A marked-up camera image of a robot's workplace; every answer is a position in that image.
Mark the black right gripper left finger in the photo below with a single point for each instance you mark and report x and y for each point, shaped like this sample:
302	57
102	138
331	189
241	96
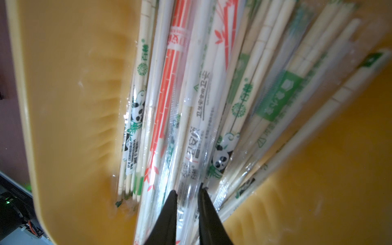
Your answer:
164	231

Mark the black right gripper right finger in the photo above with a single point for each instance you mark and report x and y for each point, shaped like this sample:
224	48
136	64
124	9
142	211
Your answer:
211	230

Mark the red striped chopsticks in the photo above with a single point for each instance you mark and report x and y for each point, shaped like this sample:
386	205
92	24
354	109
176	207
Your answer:
177	40

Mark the red bamboo print chopsticks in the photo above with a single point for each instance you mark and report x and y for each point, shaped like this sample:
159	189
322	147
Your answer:
220	38

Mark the panda print wrapped chopsticks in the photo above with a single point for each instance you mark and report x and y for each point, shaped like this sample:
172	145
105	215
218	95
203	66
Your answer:
136	102

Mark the yellow plastic storage box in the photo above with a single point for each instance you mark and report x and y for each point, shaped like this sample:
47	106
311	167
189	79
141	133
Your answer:
62	70

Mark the green panda wrapped chopsticks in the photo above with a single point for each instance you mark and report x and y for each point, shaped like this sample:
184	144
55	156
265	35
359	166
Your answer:
259	42

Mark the green label wrapped chopsticks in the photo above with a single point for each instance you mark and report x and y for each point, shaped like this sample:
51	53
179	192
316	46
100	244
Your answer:
277	94

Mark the plain wrapped chopsticks right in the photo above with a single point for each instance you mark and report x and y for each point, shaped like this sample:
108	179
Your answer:
356	83

